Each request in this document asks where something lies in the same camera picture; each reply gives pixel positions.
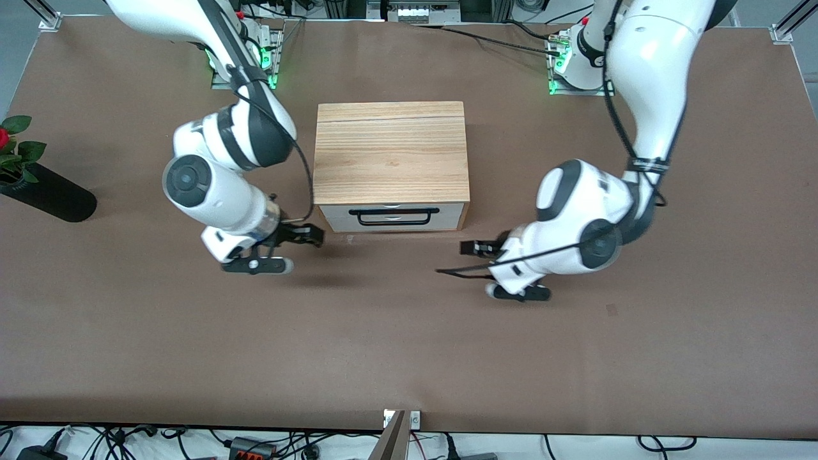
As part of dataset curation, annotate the white drawer with black handle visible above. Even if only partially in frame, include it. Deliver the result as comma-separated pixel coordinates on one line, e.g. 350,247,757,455
318,203,466,233

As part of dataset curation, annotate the light wooden drawer cabinet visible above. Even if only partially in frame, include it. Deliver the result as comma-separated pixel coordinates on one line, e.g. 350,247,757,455
312,101,472,233

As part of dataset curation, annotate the black box with orange connectors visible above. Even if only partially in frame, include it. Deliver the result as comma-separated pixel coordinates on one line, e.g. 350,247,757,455
227,436,277,460

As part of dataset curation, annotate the white power strip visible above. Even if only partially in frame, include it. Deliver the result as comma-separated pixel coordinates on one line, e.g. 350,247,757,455
389,2,459,24

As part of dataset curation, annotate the black cylindrical vase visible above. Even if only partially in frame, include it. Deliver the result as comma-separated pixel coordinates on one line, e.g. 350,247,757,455
0,162,98,224

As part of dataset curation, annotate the red rose with leaves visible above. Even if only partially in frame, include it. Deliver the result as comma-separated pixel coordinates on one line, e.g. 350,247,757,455
0,115,48,187

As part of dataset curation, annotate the black power adapter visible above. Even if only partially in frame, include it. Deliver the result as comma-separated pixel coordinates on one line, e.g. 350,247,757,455
15,443,69,460

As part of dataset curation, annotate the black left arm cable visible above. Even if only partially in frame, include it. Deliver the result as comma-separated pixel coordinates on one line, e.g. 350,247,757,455
435,0,670,278

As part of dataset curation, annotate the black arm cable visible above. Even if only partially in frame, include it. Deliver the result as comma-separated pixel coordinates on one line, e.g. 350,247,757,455
199,0,316,223
435,0,670,278

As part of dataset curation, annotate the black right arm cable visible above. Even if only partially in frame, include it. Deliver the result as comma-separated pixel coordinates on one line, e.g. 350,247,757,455
199,0,316,223

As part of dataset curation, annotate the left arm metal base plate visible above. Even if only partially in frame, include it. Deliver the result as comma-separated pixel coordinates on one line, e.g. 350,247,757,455
548,31,616,97

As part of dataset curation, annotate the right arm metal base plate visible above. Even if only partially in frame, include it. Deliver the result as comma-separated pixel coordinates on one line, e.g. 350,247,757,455
211,28,283,91

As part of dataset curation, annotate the long black table cable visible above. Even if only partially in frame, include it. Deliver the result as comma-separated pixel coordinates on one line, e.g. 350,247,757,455
414,24,564,56

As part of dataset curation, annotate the grey metal camera post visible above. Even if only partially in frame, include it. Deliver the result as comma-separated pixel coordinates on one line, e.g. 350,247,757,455
367,410,408,460

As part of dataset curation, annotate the looped black floor cable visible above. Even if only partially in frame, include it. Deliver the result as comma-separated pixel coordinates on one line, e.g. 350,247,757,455
637,435,698,452

